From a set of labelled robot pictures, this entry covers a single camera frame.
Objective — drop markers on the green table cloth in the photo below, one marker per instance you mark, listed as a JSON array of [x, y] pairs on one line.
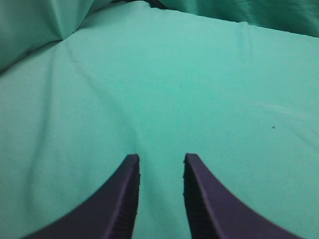
[[162, 83]]

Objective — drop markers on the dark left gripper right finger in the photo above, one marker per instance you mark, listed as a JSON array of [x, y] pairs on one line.
[[213, 212]]

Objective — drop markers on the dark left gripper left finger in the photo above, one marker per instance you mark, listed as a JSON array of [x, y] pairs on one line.
[[109, 213]]

